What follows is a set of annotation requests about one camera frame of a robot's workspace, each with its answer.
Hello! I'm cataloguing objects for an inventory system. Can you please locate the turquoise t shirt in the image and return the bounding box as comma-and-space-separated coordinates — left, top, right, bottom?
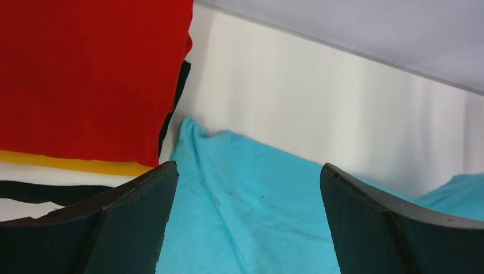
156, 118, 483, 273

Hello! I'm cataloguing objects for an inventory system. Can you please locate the red folded t shirt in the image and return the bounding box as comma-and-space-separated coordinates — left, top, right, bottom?
1, 1, 193, 167

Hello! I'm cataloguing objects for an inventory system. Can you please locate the white folded t shirt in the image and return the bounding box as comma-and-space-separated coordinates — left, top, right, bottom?
1, 163, 135, 187

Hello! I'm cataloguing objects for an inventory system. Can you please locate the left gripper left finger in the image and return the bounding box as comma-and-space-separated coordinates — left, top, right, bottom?
1, 161, 179, 273

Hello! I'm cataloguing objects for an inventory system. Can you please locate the black folded t shirt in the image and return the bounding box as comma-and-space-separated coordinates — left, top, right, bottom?
1, 61, 191, 206

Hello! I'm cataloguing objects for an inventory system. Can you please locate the orange folded t shirt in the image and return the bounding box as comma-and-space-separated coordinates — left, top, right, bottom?
1, 150, 153, 176

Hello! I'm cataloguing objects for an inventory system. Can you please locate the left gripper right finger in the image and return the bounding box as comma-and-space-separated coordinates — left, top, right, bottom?
320, 163, 483, 273

